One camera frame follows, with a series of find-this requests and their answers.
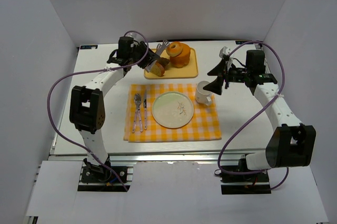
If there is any small dark brown pastry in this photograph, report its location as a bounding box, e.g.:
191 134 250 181
158 57 170 69

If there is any blue label sticker left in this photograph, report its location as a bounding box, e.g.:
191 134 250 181
80 45 98 50

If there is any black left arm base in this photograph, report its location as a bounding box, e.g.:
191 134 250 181
77 158 133 192

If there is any sliced loaf bread piece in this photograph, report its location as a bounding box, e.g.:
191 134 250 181
150 62 165 77

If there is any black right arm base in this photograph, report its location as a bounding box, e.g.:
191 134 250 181
214 169 271 195

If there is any blue label sticker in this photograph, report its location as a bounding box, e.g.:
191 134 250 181
235 40 254 45
80 45 98 50

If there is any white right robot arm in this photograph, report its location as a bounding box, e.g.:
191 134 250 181
204 47 316 173

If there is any pale green ceramic plate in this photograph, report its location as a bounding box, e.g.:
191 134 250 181
152 91 194 129

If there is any orange ring donut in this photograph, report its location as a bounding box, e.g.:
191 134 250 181
165 42 183 57

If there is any aluminium table frame rail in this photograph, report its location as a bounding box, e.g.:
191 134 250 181
48 151 243 165

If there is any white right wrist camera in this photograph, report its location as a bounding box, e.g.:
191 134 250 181
219 46 232 58

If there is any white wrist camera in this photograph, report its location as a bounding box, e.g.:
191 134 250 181
126 32 140 40
219 46 232 58

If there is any yellow checkered cloth placemat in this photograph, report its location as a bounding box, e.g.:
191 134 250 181
124 84 222 142

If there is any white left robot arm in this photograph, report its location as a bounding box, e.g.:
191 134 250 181
70 36 160 173

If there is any white ceramic mug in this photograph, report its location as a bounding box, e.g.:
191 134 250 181
195 81 212 106

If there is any yellow plastic tray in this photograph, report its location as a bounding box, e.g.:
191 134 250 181
144 48 199 80

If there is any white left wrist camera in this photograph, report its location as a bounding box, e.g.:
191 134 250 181
126 32 140 40

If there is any tall orange round cake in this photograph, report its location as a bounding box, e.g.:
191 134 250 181
170 43 191 68

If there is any knife with pink handle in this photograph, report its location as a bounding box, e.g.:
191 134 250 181
143 89 147 130

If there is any spoon with pink handle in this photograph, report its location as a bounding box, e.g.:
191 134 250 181
132 93 141 133

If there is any blue label sticker right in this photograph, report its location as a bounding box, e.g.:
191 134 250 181
235 40 254 45

